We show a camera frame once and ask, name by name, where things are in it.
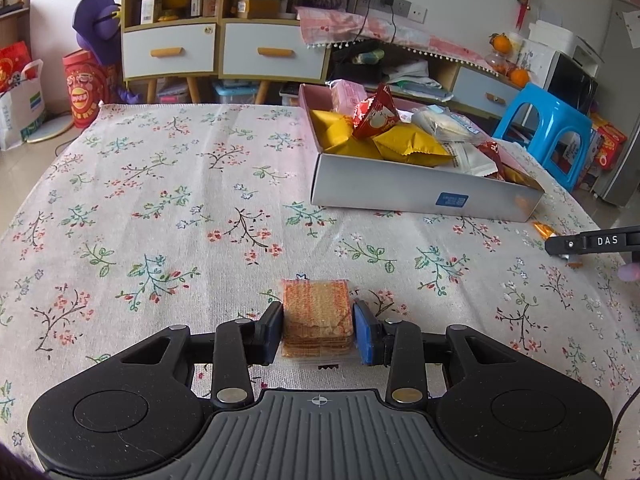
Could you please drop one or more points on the pile of folded clothes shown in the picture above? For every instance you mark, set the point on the pile of folded clothes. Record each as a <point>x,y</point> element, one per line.
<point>415,77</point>

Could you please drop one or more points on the person's right hand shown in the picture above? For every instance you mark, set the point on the person's right hand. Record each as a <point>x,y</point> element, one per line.
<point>631,271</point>

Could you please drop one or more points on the clear wafer cracker packet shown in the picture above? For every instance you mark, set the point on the clear wafer cracker packet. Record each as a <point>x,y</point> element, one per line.
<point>317,310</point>

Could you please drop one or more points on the white patterned box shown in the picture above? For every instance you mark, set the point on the white patterned box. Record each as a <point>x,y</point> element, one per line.
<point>532,57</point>

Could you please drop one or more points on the wall outlet with plugs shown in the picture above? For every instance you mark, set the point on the wall outlet with plugs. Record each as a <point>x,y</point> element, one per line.
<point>402,7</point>

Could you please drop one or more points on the clear storage bin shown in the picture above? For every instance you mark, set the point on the clear storage bin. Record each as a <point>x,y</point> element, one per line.
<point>172,92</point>

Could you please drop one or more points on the white paper bag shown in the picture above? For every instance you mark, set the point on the white paper bag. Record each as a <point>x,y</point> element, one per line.
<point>20,105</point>

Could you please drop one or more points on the pink cardboard box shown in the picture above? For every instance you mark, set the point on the pink cardboard box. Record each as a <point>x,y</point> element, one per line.
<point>400,185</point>

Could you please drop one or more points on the white paper note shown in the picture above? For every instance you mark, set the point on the white paper note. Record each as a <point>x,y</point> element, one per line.
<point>632,30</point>

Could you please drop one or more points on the orange with leaves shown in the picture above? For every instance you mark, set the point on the orange with leaves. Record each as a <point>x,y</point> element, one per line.
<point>501,42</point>

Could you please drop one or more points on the floral tablecloth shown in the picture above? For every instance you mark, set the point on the floral tablecloth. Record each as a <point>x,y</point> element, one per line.
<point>175,210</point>

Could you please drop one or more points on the pink fringed cloth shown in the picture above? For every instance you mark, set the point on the pink fringed cloth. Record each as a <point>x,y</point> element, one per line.
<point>340,25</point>

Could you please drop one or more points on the wooden TV stand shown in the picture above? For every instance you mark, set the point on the wooden TV stand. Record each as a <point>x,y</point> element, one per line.
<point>472,85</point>

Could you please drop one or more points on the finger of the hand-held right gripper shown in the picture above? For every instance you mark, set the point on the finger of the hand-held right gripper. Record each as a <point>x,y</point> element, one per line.
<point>565,245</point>

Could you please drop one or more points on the low wooden drawer cabinet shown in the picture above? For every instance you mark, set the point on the low wooden drawer cabinet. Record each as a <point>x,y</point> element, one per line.
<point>240,62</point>

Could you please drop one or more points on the grey refrigerator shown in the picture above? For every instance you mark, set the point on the grey refrigerator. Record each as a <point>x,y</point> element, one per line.
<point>622,110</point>

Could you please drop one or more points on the black-lid storage bin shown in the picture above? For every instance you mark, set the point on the black-lid storage bin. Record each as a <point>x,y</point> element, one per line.
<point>290,92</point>

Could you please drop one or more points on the red cylindrical gift box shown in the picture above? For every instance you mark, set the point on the red cylindrical gift box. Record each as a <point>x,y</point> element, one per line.
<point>85,90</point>

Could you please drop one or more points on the green yellow cloth roll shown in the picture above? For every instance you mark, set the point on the green yellow cloth roll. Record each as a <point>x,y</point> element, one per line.
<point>367,56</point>

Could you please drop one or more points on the black bag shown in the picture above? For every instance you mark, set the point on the black bag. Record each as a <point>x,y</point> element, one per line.
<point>350,71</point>

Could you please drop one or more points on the blue plastic stool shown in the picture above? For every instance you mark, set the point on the blue plastic stool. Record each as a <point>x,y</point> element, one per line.
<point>550,110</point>

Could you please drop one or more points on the pink snack packet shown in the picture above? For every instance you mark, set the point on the pink snack packet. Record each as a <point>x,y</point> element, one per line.
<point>347,92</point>

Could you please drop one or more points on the white wall outlet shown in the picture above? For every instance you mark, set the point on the white wall outlet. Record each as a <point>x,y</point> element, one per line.
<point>419,12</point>

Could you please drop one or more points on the purple plush toy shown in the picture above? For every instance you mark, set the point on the purple plush toy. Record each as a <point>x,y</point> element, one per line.
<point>97,15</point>

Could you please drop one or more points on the black microwave oven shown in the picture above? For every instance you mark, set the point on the black microwave oven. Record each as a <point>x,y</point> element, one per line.
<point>570,80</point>

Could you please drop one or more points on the orange yellow shelf item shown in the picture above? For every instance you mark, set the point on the orange yellow shelf item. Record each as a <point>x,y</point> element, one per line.
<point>175,2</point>

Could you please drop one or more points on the blue-lid storage bin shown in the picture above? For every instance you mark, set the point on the blue-lid storage bin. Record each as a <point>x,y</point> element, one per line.
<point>235,92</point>

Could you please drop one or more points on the white carton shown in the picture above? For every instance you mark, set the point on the white carton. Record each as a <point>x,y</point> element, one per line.
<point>150,7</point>

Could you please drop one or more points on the white printed snack packet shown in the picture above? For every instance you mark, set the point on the white printed snack packet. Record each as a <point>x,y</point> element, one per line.
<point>467,156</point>

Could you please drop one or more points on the round white base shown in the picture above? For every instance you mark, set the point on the round white base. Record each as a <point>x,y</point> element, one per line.
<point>50,127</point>

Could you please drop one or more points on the red yellow snack boxes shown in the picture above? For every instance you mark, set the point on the red yellow snack boxes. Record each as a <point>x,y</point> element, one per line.
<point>610,142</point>

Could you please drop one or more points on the tall wooden shelf cabinet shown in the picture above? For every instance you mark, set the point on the tall wooden shelf cabinet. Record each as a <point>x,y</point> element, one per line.
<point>145,42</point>

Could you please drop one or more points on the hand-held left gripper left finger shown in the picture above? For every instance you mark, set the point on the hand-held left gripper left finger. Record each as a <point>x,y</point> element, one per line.
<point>272,334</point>

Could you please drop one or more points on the red gift bag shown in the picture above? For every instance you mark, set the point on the red gift bag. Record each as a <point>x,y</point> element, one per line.
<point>10,65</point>

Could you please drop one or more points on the small brown boxes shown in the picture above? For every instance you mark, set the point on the small brown boxes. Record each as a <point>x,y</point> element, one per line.
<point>205,2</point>

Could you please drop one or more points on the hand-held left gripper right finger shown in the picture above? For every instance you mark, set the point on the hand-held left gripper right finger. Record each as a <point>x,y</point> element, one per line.
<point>365,334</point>

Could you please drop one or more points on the cream snack packet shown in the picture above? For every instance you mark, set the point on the cream snack packet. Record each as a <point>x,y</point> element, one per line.
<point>450,125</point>

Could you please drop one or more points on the gold snack packet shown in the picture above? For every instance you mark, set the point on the gold snack packet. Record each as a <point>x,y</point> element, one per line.
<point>517,176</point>

